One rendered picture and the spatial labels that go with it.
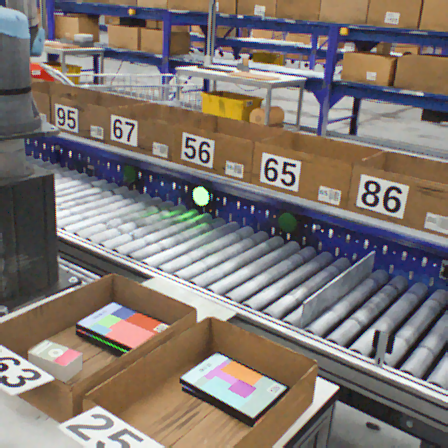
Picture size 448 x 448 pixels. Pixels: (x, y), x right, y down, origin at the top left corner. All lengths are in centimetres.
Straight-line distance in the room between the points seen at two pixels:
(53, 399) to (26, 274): 51
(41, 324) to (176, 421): 42
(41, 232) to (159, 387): 56
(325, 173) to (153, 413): 110
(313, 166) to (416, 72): 442
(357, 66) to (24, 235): 541
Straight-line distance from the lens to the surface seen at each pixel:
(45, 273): 163
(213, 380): 123
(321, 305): 161
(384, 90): 637
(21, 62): 146
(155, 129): 241
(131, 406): 120
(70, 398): 113
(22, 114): 147
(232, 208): 219
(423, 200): 187
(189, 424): 116
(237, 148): 216
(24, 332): 137
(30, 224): 155
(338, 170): 196
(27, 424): 120
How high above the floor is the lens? 152
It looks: 21 degrees down
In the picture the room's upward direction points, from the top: 4 degrees clockwise
